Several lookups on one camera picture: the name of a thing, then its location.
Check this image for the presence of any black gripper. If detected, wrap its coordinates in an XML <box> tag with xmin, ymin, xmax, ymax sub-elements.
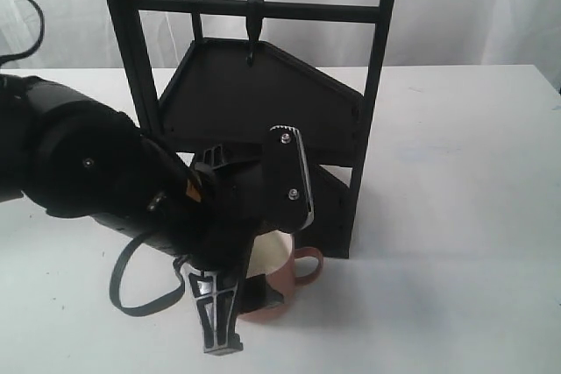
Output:
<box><xmin>182</xmin><ymin>125</ymin><xmax>314</xmax><ymax>355</ymax></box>

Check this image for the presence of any black metal shelf rack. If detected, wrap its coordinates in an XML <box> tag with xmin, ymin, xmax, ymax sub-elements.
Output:
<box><xmin>106</xmin><ymin>0</ymin><xmax>394</xmax><ymax>258</ymax></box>

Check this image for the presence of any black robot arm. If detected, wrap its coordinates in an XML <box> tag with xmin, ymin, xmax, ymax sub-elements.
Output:
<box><xmin>1</xmin><ymin>74</ymin><xmax>314</xmax><ymax>355</ymax></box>

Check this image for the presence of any terracotta enamel mug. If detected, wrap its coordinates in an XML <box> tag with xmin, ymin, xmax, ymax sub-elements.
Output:
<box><xmin>240</xmin><ymin>230</ymin><xmax>323</xmax><ymax>323</ymax></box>

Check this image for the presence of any white backdrop curtain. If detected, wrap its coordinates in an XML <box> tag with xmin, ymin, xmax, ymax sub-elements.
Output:
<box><xmin>1</xmin><ymin>0</ymin><xmax>560</xmax><ymax>81</ymax></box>

